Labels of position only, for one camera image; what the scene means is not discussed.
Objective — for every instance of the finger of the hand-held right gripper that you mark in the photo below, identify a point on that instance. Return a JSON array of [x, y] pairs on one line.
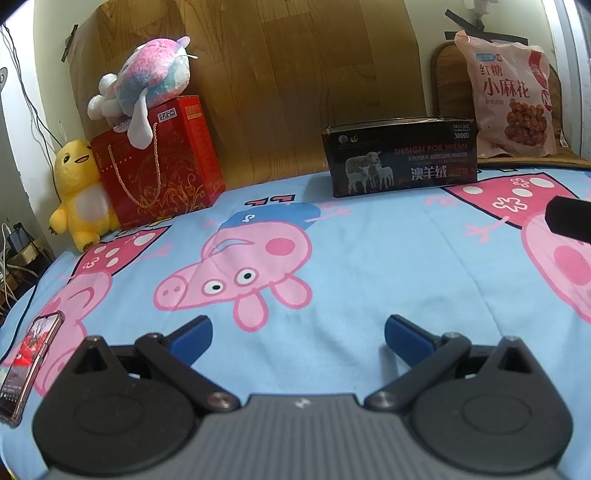
[[570, 217]]

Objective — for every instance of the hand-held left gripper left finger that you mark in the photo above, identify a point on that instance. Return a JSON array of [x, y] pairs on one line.
[[194, 334]]

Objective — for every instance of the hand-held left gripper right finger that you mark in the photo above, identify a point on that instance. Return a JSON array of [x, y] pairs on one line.
[[404, 334]]

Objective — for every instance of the black sheep print box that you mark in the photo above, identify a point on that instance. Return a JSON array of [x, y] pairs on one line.
[[397, 157]]

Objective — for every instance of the blue pig printed blanket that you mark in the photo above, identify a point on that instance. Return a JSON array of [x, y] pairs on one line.
[[369, 277]]

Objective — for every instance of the large pink snack bag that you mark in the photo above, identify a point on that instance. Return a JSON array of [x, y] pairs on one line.
[[503, 92]]

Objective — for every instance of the grey sliding glass door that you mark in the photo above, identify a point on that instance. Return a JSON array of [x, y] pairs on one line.
[[575, 69]]

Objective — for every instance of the smartphone in clear case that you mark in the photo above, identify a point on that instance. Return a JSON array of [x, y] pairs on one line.
[[27, 360]]

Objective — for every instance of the red gift bag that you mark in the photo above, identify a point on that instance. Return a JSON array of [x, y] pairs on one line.
[[175, 166]]

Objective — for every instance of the yellow plush duck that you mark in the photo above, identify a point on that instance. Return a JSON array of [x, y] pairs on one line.
[[83, 198]]

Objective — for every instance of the wooden chair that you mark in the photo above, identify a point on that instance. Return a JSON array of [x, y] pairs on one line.
[[450, 78]]

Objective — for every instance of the black tape strip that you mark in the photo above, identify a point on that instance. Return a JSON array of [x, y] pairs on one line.
[[464, 18], [69, 44], [498, 37]]

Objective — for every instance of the black power adapter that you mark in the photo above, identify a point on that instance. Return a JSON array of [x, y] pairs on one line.
[[18, 240]]

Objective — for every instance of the pastel plush toy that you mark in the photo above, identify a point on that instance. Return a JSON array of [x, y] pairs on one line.
[[147, 69]]

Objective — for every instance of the white wall device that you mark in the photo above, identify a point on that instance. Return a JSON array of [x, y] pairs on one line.
[[480, 5]]

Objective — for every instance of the wooden wall panel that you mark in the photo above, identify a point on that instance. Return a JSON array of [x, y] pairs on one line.
[[300, 69]]

